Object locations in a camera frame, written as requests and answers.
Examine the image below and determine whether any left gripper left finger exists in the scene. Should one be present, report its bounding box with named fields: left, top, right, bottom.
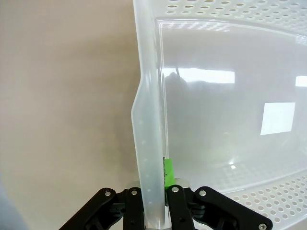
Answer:
left=59, top=181, right=146, bottom=230

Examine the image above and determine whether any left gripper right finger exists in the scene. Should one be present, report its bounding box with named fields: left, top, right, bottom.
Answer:
left=163, top=158, right=273, bottom=230

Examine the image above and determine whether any white perforated plastic basket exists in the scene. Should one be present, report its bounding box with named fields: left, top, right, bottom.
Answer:
left=130, top=0, right=307, bottom=230

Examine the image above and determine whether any white rectangular sticker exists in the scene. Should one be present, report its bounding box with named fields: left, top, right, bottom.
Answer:
left=260, top=102, right=296, bottom=137

